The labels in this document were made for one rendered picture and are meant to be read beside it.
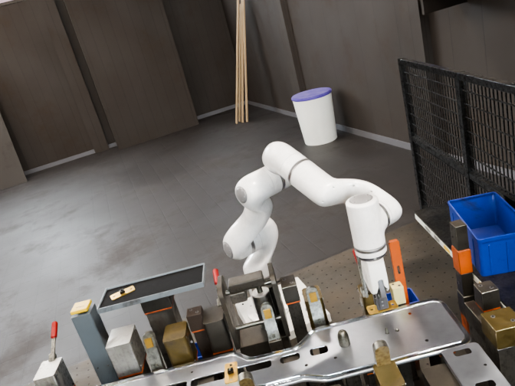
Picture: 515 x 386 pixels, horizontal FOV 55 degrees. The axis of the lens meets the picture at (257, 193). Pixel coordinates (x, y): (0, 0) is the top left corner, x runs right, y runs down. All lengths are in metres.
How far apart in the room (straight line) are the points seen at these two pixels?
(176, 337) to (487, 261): 0.97
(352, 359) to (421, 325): 0.23
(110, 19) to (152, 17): 0.80
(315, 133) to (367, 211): 5.60
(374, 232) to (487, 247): 0.44
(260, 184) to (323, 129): 5.27
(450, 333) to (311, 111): 5.47
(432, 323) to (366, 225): 0.40
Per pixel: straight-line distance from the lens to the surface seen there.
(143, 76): 10.34
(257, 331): 1.70
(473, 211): 1.90
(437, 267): 2.34
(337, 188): 1.37
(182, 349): 1.62
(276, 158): 1.46
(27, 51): 10.86
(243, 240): 1.86
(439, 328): 1.52
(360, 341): 1.50
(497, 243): 1.62
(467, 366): 1.40
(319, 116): 6.76
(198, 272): 1.74
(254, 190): 1.57
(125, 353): 1.65
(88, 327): 1.84
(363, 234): 1.29
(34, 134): 10.98
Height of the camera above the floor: 1.94
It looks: 20 degrees down
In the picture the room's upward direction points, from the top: 15 degrees counter-clockwise
